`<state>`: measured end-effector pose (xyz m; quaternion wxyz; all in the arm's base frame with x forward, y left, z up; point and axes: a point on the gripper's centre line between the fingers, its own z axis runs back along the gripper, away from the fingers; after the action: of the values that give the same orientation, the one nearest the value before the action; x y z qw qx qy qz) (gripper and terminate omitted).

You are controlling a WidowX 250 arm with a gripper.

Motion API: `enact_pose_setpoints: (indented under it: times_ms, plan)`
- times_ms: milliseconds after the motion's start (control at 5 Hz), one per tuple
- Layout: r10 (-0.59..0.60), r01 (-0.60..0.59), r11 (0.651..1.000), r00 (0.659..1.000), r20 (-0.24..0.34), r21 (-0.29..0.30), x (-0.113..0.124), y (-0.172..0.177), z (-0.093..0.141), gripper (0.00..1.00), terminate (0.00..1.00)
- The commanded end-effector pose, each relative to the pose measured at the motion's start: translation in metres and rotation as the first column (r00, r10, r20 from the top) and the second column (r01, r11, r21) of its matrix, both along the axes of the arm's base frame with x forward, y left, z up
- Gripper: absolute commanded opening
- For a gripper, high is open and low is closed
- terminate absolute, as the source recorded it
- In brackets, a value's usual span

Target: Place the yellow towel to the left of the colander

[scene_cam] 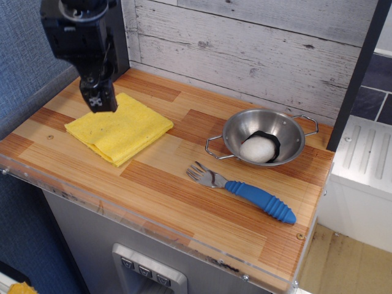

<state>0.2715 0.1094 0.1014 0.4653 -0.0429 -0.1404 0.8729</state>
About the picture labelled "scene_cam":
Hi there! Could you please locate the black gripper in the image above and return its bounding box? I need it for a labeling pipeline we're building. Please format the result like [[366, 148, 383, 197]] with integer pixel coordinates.
[[40, 1, 118, 113]]

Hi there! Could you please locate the yellow towel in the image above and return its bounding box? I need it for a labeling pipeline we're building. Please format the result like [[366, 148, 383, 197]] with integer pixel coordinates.
[[65, 93, 174, 167]]

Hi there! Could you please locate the steel colander bowl with handles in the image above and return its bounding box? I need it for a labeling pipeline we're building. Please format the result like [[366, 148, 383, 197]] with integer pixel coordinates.
[[205, 108, 319, 167]]

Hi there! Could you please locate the clear acrylic edge guard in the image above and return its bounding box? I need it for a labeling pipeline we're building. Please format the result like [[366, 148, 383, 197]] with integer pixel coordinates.
[[1, 154, 301, 293]]

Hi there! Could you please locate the grey toy fridge cabinet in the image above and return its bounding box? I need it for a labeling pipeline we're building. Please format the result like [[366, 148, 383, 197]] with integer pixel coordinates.
[[44, 191, 295, 293]]

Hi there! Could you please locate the silver dispenser button panel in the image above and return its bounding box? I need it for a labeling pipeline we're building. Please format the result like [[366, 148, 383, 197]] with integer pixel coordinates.
[[112, 243, 188, 293]]

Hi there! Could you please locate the yellow object at corner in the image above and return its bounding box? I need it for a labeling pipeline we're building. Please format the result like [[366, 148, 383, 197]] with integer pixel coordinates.
[[7, 282, 38, 294]]

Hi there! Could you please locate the white toy sink unit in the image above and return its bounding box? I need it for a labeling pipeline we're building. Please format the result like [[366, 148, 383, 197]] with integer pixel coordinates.
[[318, 116, 391, 252]]

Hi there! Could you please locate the dark left frame post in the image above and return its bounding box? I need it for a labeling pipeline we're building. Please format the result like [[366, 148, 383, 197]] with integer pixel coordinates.
[[106, 1, 130, 82]]

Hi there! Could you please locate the dark frame post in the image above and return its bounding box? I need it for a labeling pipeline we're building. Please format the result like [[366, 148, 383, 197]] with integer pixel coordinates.
[[106, 1, 130, 82], [326, 0, 391, 152]]

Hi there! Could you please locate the fork with blue handle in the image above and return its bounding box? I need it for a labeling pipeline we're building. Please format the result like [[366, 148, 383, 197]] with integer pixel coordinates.
[[186, 162, 296, 224]]

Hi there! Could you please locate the dark right frame post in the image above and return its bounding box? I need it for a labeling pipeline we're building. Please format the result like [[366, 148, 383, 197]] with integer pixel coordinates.
[[326, 0, 391, 152]]

